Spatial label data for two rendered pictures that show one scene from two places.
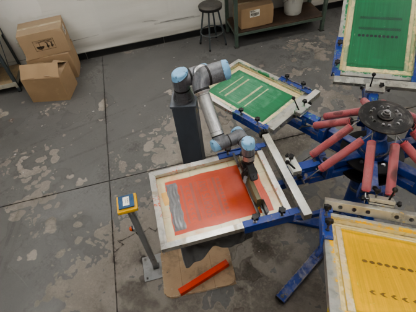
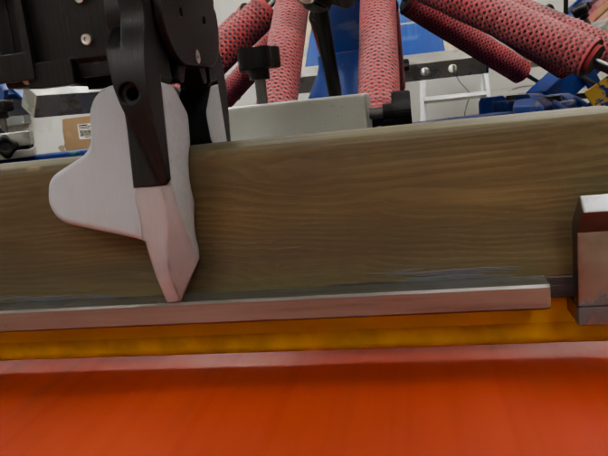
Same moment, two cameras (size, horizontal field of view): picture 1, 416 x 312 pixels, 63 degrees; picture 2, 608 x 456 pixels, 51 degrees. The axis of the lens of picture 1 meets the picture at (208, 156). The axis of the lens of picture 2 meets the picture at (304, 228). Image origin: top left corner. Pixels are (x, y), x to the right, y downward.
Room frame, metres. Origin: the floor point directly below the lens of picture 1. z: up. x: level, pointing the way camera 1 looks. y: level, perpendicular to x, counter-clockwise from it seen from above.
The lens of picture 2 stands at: (1.15, 0.02, 1.07)
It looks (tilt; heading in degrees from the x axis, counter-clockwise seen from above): 11 degrees down; 289
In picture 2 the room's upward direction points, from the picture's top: 6 degrees counter-clockwise
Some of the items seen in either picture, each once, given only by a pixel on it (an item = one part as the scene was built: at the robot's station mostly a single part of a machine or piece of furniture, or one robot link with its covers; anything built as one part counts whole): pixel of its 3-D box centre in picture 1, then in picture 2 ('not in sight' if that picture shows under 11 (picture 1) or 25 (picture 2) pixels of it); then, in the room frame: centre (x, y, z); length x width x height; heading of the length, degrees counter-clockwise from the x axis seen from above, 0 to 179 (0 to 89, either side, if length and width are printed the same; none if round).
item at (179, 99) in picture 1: (182, 93); not in sight; (1.97, 0.12, 1.25); 0.15 x 0.15 x 0.10
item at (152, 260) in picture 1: (143, 238); not in sight; (1.30, 0.56, 0.48); 0.22 x 0.22 x 0.96; 8
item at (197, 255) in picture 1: (218, 242); not in sight; (1.05, 0.00, 0.74); 0.46 x 0.04 x 0.42; 98
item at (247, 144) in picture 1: (247, 146); not in sight; (1.32, -0.23, 1.31); 0.09 x 0.08 x 0.11; 18
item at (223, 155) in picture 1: (239, 153); not in sight; (1.57, -0.22, 0.98); 0.30 x 0.05 x 0.07; 98
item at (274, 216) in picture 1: (268, 220); not in sight; (1.02, -0.30, 0.98); 0.30 x 0.05 x 0.07; 98
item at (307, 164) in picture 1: (301, 168); not in sight; (1.34, -0.58, 1.02); 0.17 x 0.06 x 0.05; 98
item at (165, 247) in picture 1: (216, 194); not in sight; (1.26, -0.02, 0.97); 0.79 x 0.58 x 0.04; 98
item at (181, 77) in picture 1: (181, 78); not in sight; (1.97, 0.11, 1.37); 0.13 x 0.12 x 0.14; 108
